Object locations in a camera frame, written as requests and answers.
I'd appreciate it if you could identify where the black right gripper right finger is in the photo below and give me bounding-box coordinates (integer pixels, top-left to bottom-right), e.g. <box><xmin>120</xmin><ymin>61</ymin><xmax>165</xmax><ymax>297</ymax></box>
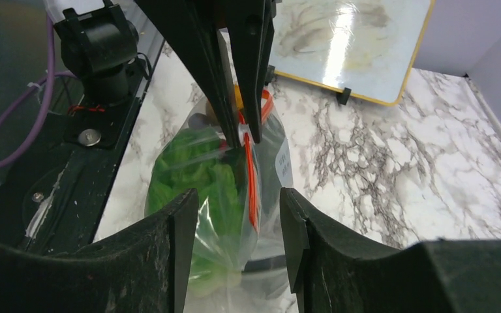
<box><xmin>280</xmin><ymin>188</ymin><xmax>501</xmax><ymax>312</ymax></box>

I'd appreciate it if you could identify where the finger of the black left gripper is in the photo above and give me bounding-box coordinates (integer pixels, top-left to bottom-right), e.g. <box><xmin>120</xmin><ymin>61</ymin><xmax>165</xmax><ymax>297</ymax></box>
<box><xmin>217</xmin><ymin>0</ymin><xmax>277</xmax><ymax>143</ymax></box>
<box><xmin>136</xmin><ymin>0</ymin><xmax>241</xmax><ymax>147</ymax></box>

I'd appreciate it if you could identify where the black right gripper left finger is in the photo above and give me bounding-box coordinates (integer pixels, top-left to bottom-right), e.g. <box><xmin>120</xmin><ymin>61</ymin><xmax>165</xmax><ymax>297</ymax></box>
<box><xmin>0</xmin><ymin>188</ymin><xmax>199</xmax><ymax>312</ymax></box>

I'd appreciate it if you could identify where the clear zip bag orange zipper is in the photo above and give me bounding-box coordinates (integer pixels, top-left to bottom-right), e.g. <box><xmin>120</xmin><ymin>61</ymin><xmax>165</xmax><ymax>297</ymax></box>
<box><xmin>145</xmin><ymin>91</ymin><xmax>293</xmax><ymax>312</ymax></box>

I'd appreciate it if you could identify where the green toy lettuce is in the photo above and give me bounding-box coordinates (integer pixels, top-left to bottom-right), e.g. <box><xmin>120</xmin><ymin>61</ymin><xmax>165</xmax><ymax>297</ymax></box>
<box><xmin>145</xmin><ymin>127</ymin><xmax>258</xmax><ymax>297</ymax></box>

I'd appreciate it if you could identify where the orange toy fruit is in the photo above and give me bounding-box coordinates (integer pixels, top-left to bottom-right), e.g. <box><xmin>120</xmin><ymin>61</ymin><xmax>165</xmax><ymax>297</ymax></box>
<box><xmin>205</xmin><ymin>84</ymin><xmax>243</xmax><ymax>126</ymax></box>

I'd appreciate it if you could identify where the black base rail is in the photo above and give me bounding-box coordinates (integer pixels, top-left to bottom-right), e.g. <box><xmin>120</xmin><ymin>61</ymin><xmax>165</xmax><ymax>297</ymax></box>
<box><xmin>0</xmin><ymin>38</ymin><xmax>164</xmax><ymax>255</ymax></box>

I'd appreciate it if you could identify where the small whiteboard wooden frame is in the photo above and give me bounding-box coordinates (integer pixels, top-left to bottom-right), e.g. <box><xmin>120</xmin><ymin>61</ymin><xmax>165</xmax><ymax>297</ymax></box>
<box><xmin>269</xmin><ymin>0</ymin><xmax>434</xmax><ymax>106</ymax></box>

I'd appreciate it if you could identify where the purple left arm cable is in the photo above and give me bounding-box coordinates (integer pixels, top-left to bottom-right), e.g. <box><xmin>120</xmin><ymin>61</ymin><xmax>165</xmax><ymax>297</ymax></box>
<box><xmin>0</xmin><ymin>12</ymin><xmax>78</xmax><ymax>170</ymax></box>

